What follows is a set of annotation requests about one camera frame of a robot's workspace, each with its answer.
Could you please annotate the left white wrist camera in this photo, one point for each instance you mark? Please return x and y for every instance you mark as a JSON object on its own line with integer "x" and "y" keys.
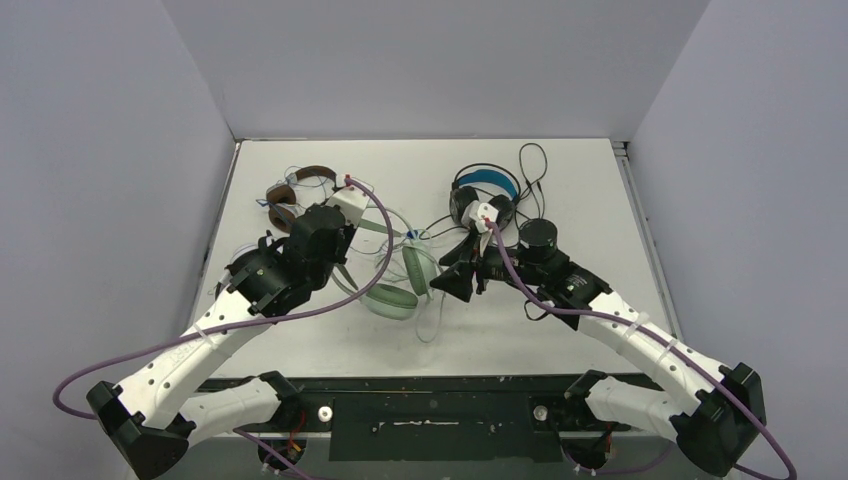
{"x": 351, "y": 199}

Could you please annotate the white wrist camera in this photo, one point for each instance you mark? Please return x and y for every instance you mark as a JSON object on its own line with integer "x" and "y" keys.
{"x": 477, "y": 216}
{"x": 351, "y": 199}

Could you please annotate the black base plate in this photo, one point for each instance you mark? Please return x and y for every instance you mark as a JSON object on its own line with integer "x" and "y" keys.
{"x": 471, "y": 418}

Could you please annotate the white black headphones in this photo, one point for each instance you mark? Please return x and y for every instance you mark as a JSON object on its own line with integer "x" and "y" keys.
{"x": 226, "y": 275}

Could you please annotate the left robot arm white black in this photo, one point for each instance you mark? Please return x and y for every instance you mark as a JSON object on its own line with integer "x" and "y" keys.
{"x": 155, "y": 416}

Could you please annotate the brown headphones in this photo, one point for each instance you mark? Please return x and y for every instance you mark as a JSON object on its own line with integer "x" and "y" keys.
{"x": 281, "y": 199}

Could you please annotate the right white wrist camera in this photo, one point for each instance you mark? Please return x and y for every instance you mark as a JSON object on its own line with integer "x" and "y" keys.
{"x": 477, "y": 216}

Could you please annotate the aluminium frame rail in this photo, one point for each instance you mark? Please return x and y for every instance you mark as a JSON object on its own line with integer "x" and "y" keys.
{"x": 652, "y": 265}

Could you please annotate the black blue headphones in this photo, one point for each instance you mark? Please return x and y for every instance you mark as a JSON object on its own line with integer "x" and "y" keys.
{"x": 484, "y": 183}

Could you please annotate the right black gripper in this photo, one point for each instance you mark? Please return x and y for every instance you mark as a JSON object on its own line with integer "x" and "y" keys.
{"x": 482, "y": 266}

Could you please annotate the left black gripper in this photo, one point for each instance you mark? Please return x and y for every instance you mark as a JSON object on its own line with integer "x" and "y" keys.
{"x": 348, "y": 232}

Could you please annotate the mint green headphones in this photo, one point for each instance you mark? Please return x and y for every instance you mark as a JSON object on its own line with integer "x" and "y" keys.
{"x": 398, "y": 296}

